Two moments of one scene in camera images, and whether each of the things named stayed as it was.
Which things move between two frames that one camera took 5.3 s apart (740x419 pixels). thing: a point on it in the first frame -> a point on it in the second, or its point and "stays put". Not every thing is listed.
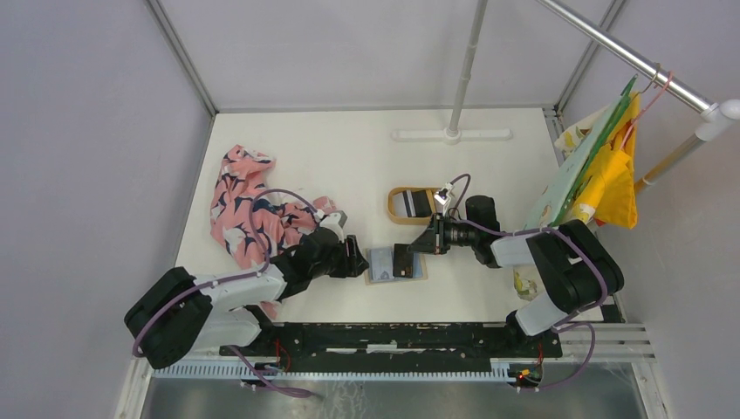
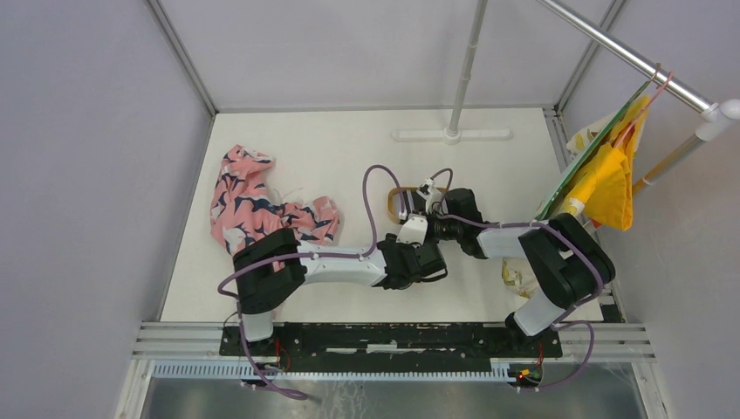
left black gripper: x=352 y=264 -> x=392 y=237
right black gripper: x=427 y=242 stays put
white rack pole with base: x=452 y=134 stays put
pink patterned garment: x=251 y=222 stays put
